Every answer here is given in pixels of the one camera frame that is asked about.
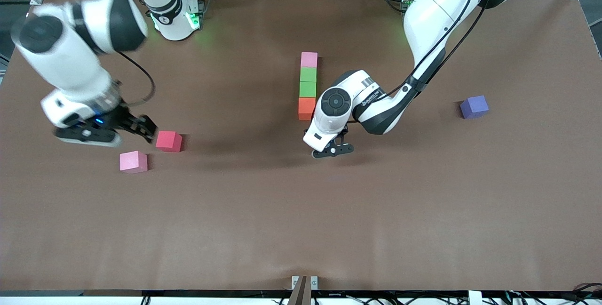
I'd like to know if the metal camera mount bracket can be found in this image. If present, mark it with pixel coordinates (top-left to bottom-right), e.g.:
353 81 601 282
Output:
288 275 319 305

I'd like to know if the orange foam cube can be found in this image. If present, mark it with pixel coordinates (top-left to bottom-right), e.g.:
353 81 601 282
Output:
298 97 317 121

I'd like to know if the crimson pink foam cube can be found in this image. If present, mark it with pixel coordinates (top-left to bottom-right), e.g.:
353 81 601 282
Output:
156 130 183 153

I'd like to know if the brown table cover mat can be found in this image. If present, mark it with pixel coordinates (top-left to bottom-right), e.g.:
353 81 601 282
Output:
0 0 602 292

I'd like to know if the purple foam cube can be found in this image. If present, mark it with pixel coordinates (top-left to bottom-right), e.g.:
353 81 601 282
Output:
460 95 490 120

